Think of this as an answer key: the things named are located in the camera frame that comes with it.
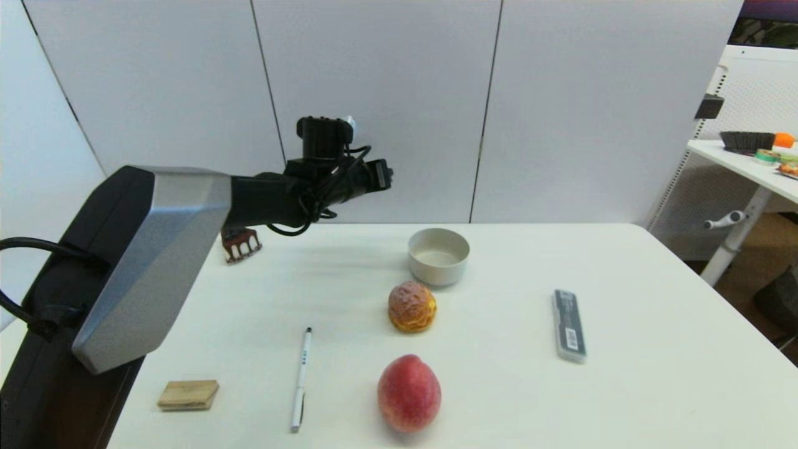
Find beige round bowl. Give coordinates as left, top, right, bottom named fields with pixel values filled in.
left=408, top=228, right=471, bottom=287

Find red peach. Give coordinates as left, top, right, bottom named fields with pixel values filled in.
left=377, top=354, right=443, bottom=434

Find black ribbed basket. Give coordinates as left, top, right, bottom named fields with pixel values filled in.
left=719, top=131, right=776, bottom=155

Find cream puff pastry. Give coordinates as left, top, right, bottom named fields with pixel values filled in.
left=388, top=281, right=438, bottom=334

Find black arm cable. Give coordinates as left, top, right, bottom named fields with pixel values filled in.
left=264, top=143, right=373, bottom=238
left=0, top=237, right=108, bottom=342

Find white pen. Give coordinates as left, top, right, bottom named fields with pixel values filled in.
left=291, top=327, right=313, bottom=433

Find black box on panel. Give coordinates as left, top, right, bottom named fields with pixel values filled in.
left=695, top=94, right=725, bottom=120

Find dark monitor screen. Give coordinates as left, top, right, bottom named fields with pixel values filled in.
left=726, top=0, right=798, bottom=49

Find white side desk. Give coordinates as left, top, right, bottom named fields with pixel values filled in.
left=686, top=139, right=798, bottom=287

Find small wooden block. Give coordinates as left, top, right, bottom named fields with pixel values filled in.
left=156, top=380, right=220, bottom=412

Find white pegboard panel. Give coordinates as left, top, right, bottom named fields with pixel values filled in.
left=645, top=44, right=798, bottom=261

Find brown cardboard box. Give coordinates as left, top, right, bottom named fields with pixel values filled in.
left=714, top=212, right=798, bottom=299

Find chocolate cake slice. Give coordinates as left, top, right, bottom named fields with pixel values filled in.
left=223, top=228, right=263, bottom=264

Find black flat pencil lead case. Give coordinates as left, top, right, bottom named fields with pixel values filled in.
left=552, top=289, right=587, bottom=364

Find grey desk crank handle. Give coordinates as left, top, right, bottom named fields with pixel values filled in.
left=703, top=211, right=747, bottom=231

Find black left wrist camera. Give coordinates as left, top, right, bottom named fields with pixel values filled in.
left=296, top=115, right=357, bottom=161

